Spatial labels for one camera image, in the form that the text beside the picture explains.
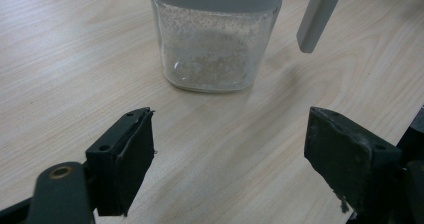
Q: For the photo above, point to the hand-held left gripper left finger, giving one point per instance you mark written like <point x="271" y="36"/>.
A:
<point x="133" y="157"/>

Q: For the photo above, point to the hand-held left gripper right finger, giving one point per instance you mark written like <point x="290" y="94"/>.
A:
<point x="346" y="160"/>

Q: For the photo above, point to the glass jar with grey lid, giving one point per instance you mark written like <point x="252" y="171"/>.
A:
<point x="210" y="50"/>

